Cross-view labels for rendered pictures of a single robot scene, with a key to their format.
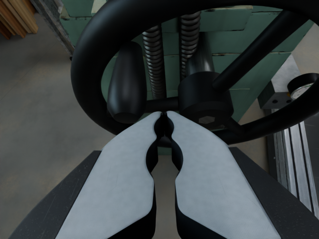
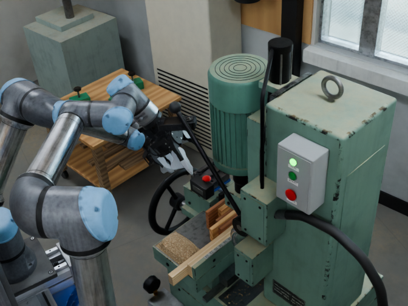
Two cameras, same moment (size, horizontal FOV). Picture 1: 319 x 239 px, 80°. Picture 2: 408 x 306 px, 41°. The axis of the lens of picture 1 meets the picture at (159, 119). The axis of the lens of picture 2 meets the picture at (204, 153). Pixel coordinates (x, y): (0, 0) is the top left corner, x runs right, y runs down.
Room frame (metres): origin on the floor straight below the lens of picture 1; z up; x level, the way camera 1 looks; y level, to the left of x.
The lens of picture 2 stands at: (1.32, -1.02, 2.21)
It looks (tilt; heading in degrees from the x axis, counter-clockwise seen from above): 37 degrees down; 137
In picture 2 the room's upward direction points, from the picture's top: 4 degrees counter-clockwise
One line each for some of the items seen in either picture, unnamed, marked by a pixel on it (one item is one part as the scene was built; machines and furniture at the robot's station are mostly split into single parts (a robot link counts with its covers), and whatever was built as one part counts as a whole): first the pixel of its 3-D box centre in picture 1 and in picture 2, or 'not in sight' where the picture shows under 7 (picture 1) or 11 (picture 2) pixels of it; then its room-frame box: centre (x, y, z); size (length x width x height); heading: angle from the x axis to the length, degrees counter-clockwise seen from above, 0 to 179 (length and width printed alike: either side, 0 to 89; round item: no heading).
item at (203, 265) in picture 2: not in sight; (259, 221); (0.50, -0.03, 0.93); 0.60 x 0.02 x 0.06; 88
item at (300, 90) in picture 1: (302, 87); (152, 286); (0.24, -0.32, 0.65); 0.06 x 0.04 x 0.08; 88
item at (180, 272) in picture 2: not in sight; (233, 231); (0.46, -0.11, 0.92); 0.55 x 0.02 x 0.04; 88
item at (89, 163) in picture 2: not in sight; (114, 132); (-1.06, 0.46, 0.32); 0.66 x 0.57 x 0.64; 90
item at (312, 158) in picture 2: not in sight; (301, 173); (0.78, -0.21, 1.40); 0.10 x 0.06 x 0.16; 178
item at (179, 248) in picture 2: not in sight; (179, 245); (0.37, -0.27, 0.92); 0.14 x 0.09 x 0.04; 178
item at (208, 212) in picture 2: not in sight; (227, 205); (0.37, -0.05, 0.94); 0.20 x 0.01 x 0.08; 88
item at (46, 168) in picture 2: not in sight; (51, 159); (0.27, -0.56, 1.40); 0.49 x 0.11 x 0.12; 128
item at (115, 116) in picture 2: not in sight; (113, 114); (0.23, -0.33, 1.40); 0.11 x 0.11 x 0.08; 38
